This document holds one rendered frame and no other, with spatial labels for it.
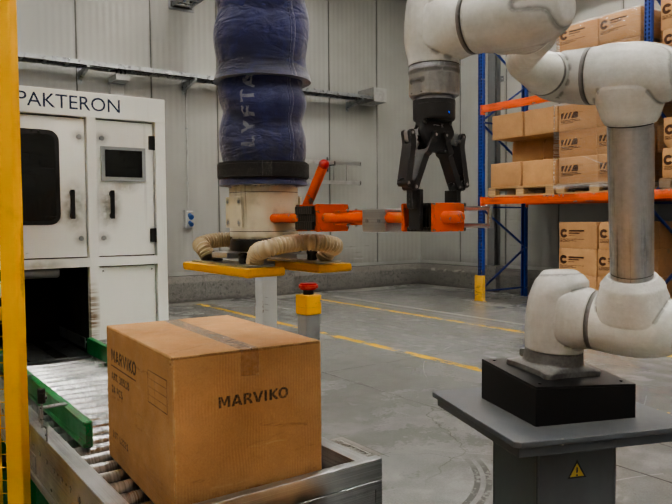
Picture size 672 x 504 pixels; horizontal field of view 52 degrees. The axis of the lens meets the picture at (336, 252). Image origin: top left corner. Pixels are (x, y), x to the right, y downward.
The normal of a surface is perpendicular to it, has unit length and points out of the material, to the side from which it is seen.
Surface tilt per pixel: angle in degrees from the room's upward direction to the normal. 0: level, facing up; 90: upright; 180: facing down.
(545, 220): 90
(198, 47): 90
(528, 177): 91
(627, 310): 103
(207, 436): 90
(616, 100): 112
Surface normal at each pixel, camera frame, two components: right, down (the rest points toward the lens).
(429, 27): -0.56, 0.10
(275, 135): 0.39, -0.18
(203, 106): 0.57, 0.04
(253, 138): -0.04, -0.13
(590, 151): -0.81, 0.07
